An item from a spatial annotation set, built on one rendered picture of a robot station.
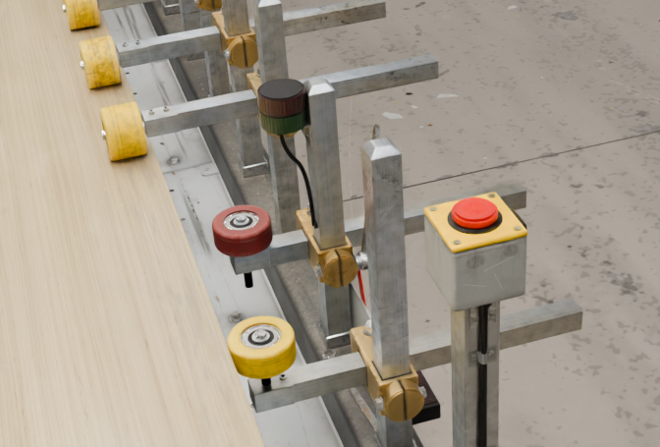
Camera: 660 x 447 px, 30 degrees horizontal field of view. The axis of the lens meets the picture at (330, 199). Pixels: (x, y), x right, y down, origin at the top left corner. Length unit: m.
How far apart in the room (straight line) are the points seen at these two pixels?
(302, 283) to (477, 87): 2.10
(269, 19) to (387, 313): 0.53
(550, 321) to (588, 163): 1.95
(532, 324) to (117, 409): 0.53
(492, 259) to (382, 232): 0.31
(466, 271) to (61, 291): 0.69
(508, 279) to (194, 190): 1.28
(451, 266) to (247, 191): 1.10
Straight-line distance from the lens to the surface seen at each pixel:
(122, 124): 1.82
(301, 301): 1.85
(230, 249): 1.65
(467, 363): 1.15
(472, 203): 1.08
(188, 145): 2.44
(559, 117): 3.75
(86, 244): 1.69
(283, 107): 1.52
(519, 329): 1.58
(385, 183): 1.33
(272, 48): 1.78
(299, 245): 1.70
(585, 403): 2.73
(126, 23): 3.01
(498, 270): 1.08
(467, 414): 1.19
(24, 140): 1.97
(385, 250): 1.38
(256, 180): 2.15
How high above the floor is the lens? 1.82
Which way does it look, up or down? 33 degrees down
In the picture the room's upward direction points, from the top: 4 degrees counter-clockwise
